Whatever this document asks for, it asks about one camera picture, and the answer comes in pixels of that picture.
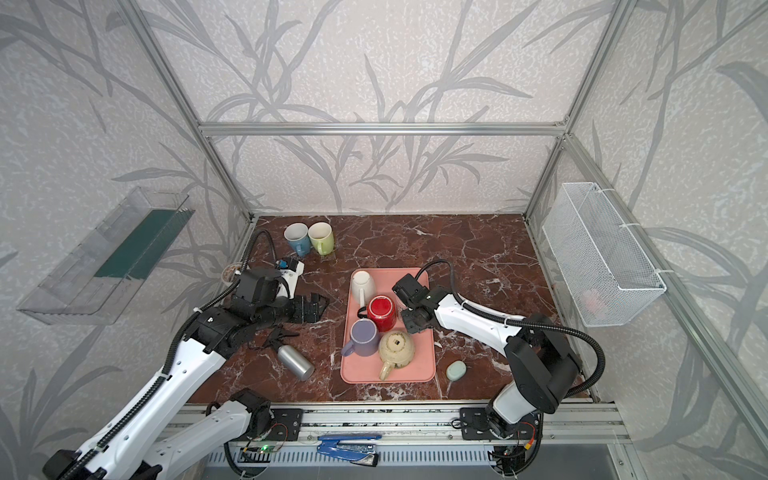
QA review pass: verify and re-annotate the blue flower mug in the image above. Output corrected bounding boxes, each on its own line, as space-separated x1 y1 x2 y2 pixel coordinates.
284 222 312 258

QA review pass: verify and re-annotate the light green mug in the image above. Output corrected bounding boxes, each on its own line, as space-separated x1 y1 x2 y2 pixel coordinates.
308 222 335 257

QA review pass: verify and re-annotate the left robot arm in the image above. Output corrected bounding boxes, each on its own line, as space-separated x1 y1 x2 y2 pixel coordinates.
43 294 329 479

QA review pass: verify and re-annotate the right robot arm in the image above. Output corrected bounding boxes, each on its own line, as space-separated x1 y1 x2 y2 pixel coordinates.
393 259 606 439

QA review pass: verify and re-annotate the red mug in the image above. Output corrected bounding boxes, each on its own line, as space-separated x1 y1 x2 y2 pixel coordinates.
357 295 397 332

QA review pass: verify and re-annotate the white mug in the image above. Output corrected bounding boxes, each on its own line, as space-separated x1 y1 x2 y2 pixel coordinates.
351 270 377 307

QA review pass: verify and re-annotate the purple mug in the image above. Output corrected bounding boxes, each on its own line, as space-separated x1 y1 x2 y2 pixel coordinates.
341 319 380 357

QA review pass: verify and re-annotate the beige ceramic teapot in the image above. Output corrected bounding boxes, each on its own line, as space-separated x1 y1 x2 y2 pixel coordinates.
378 330 415 381

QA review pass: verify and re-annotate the silver spray bottle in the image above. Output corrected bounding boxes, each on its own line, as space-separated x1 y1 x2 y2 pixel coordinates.
262 326 315 381

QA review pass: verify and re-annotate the pale green soap bar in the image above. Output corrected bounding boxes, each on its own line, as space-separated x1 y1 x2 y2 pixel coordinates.
445 360 468 382

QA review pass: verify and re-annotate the pink plastic tray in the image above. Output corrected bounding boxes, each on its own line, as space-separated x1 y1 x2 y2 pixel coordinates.
340 267 437 385

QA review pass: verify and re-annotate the white tape roll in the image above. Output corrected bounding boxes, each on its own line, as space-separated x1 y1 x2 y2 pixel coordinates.
220 264 240 286

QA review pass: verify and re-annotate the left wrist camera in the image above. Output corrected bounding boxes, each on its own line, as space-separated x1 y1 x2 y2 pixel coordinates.
239 256 305 301

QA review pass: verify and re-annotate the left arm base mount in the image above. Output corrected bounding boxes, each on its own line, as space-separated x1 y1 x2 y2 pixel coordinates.
262 408 304 442

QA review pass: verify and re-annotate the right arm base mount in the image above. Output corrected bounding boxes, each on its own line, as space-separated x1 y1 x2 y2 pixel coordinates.
450 407 541 443

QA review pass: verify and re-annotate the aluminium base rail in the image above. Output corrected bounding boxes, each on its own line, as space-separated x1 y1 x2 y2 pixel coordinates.
272 400 631 447

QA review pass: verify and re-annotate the white wire basket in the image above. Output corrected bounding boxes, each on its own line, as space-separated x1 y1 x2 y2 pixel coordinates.
542 182 667 327

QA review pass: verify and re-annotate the clear plastic wall shelf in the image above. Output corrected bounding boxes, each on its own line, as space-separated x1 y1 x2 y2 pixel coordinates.
17 187 195 326

